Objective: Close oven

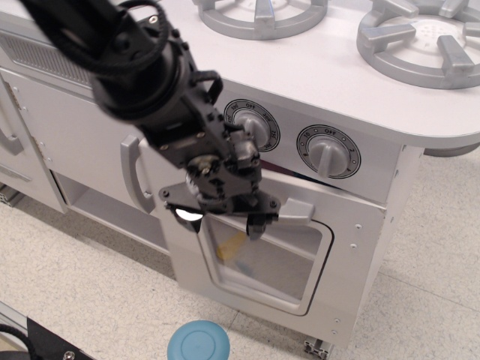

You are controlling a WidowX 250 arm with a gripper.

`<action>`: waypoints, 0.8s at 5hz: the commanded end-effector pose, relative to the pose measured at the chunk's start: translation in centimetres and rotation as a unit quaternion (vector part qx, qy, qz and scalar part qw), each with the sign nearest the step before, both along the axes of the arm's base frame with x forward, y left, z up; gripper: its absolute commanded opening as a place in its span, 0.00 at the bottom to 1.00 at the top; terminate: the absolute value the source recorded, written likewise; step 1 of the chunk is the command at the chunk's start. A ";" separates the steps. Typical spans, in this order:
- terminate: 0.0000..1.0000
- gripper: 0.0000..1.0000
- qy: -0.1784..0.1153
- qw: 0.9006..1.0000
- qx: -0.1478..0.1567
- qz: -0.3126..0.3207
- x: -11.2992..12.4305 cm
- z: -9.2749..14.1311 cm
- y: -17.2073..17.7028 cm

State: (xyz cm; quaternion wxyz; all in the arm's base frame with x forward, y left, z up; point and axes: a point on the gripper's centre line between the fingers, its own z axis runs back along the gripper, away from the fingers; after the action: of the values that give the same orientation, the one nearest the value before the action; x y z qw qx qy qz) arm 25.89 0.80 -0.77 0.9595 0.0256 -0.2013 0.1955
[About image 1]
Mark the white cabinet door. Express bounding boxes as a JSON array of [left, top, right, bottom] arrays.
[[14, 76, 181, 226], [1, 69, 68, 213]]

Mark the grey stove knob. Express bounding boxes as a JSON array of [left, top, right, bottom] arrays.
[[297, 124, 362, 179], [224, 99, 281, 152]]

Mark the grey oven door handle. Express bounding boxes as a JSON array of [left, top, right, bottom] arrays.
[[277, 198, 315, 226]]

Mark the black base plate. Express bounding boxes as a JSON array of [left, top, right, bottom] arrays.
[[0, 318, 95, 360]]

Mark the grey burner grate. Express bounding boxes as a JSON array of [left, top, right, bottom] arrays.
[[356, 1, 479, 90], [194, 0, 328, 41]]

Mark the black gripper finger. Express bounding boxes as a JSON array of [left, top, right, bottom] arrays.
[[165, 204, 204, 233], [246, 214, 276, 241]]

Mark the grey left door handle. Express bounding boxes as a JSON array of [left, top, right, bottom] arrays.
[[1, 79, 24, 156]]

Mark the grey middle stove knob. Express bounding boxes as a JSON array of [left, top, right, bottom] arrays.
[[224, 99, 281, 152]]

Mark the grey cabinet door handle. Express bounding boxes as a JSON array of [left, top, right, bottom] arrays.
[[120, 135, 155, 214]]

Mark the grey right burner grate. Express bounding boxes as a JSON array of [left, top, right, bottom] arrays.
[[356, 1, 479, 90]]

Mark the white left cabinet door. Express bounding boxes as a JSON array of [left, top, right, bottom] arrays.
[[1, 69, 68, 213]]

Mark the white oven door with window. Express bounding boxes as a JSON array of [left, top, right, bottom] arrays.
[[160, 171, 386, 347]]

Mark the grey right stove knob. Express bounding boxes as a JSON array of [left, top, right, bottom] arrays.
[[297, 124, 362, 179]]

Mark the yellow toy utensil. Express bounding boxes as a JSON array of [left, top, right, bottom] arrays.
[[216, 232, 247, 260]]

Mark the grey left burner grate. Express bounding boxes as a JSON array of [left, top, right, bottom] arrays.
[[194, 0, 328, 41]]

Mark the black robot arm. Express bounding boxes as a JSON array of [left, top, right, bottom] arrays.
[[24, 1, 280, 240]]

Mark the white toy kitchen stove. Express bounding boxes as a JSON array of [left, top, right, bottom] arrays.
[[1, 1, 479, 358]]

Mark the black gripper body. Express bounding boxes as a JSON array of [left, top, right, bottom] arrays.
[[157, 125, 281, 225]]

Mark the blue round lid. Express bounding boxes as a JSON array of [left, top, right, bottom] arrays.
[[166, 320, 230, 360]]

